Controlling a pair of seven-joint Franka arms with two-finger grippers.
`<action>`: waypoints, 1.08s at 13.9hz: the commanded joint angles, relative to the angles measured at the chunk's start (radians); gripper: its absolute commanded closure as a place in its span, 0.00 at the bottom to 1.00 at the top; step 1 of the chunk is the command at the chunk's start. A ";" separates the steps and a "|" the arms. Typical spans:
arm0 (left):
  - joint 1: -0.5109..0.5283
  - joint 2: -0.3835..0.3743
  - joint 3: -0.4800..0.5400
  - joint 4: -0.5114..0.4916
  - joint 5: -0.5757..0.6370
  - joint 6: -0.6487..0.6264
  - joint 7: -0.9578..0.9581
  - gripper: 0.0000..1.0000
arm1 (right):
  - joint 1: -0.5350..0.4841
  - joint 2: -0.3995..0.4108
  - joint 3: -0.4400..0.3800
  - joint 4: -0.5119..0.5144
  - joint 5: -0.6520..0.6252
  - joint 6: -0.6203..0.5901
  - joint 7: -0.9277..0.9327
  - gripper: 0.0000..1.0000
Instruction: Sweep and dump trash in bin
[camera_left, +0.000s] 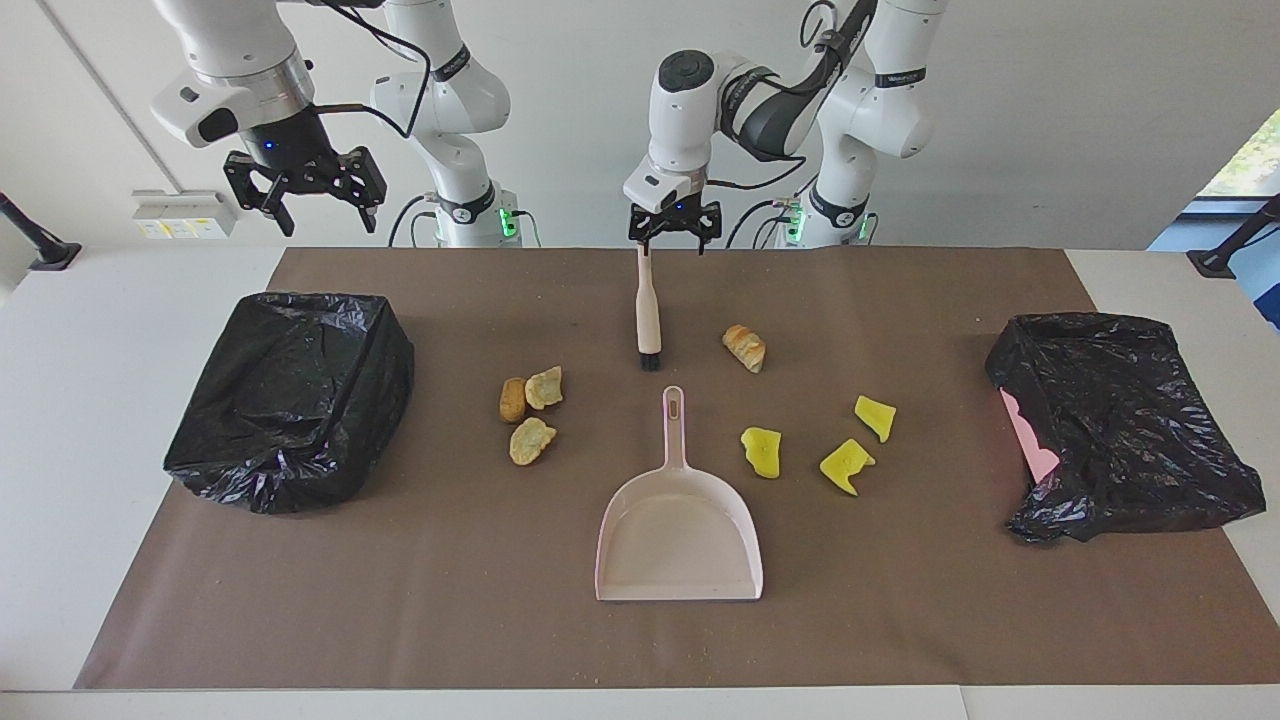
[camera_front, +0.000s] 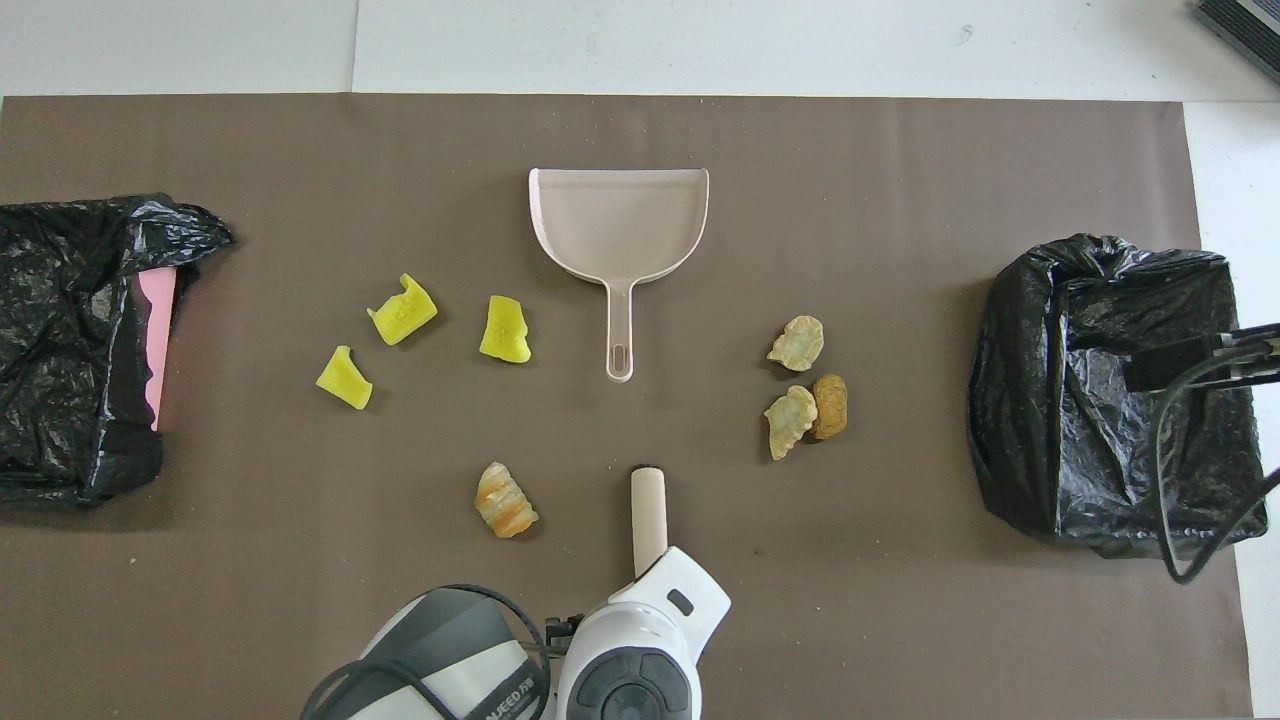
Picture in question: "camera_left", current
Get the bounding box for beige hand brush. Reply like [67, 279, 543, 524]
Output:
[636, 243, 663, 372]

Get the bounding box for striped croissant toy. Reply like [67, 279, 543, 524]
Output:
[722, 324, 767, 374]

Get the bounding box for notched yellow sponge piece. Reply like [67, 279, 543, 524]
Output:
[819, 438, 877, 497]

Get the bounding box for beige plastic dustpan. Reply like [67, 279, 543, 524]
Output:
[595, 386, 764, 602]

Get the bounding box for black bag lined bin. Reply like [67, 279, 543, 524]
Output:
[163, 292, 416, 515]

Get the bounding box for pink plastic bin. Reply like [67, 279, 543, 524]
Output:
[1001, 388, 1061, 485]

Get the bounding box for black bag on pink bin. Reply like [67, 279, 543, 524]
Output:
[985, 312, 1267, 544]

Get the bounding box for brown table mat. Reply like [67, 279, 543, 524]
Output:
[75, 247, 1280, 689]

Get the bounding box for window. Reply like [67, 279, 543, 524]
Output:
[1197, 108, 1280, 199]

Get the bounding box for black base cable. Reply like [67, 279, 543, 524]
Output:
[725, 198, 801, 249]
[388, 195, 441, 248]

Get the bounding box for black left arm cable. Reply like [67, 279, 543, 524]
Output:
[705, 150, 813, 193]

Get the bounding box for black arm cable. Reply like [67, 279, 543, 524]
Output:
[310, 0, 433, 139]
[705, 150, 813, 193]

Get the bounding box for white wall socket box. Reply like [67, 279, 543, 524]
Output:
[131, 190, 239, 240]

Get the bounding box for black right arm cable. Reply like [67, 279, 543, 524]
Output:
[310, 0, 433, 139]

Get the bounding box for grey wall conduit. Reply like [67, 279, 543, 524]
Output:
[38, 0, 183, 193]

